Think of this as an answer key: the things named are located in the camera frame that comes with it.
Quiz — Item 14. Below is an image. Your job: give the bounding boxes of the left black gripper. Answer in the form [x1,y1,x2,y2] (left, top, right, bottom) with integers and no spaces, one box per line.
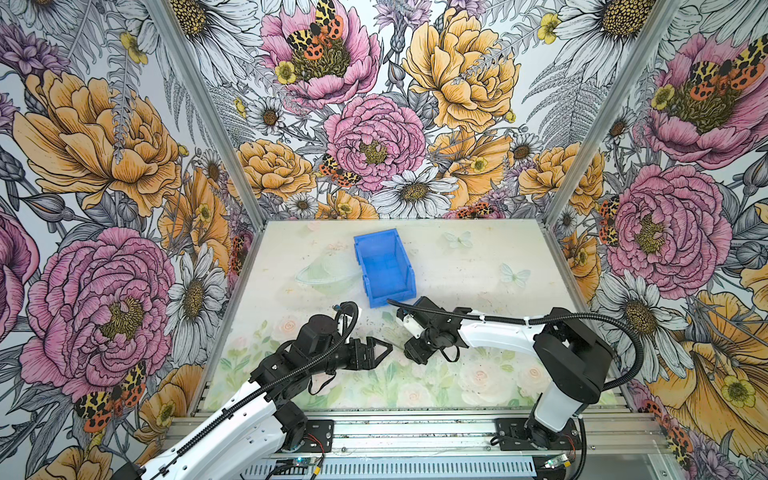
[309,337,391,374]

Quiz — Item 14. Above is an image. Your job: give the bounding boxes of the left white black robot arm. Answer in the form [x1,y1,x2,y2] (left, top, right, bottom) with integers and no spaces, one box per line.
[113,302,393,479]

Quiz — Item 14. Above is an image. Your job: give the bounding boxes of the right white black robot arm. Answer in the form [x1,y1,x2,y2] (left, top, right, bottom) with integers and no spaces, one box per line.
[387,296,615,449]

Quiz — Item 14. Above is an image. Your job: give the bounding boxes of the blue plastic bin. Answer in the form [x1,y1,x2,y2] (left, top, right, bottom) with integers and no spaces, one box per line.
[354,229,417,309]

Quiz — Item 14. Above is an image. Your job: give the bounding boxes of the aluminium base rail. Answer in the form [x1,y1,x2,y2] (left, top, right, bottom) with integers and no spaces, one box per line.
[307,406,668,458]

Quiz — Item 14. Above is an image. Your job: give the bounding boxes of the white slotted cable duct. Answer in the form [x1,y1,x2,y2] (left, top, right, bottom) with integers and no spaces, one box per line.
[242,457,538,480]

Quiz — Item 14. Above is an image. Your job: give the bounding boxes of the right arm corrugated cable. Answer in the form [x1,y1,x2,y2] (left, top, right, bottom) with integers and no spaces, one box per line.
[386,298,644,391]

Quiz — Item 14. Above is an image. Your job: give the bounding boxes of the aluminium corner post left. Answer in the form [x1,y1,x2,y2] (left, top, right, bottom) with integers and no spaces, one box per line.
[143,0,268,232]

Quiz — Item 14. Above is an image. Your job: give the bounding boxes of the aluminium corner post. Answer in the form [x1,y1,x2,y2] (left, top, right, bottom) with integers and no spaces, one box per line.
[543,0,681,229]
[143,0,268,232]

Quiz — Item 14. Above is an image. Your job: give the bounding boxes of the aluminium corner post right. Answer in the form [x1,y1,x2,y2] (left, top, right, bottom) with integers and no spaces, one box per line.
[543,0,681,229]

